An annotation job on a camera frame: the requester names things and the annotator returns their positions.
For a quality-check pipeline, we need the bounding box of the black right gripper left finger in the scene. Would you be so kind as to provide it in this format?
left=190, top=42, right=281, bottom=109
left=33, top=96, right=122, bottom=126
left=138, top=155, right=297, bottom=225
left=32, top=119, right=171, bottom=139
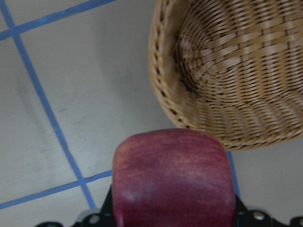
left=100, top=186, right=113, bottom=216

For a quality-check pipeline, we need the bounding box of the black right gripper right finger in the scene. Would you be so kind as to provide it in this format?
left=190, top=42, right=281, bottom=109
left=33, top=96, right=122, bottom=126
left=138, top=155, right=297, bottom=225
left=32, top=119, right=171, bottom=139
left=235, top=195, right=248, bottom=217

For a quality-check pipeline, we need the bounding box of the red yellow apple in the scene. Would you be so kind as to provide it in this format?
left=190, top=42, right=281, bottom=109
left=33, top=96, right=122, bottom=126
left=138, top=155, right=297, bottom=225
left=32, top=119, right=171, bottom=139
left=112, top=129, right=235, bottom=227

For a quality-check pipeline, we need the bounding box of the wicker basket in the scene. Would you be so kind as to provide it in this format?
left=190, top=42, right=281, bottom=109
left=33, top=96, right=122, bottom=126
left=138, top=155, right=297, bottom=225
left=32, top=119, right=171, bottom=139
left=149, top=0, right=303, bottom=151

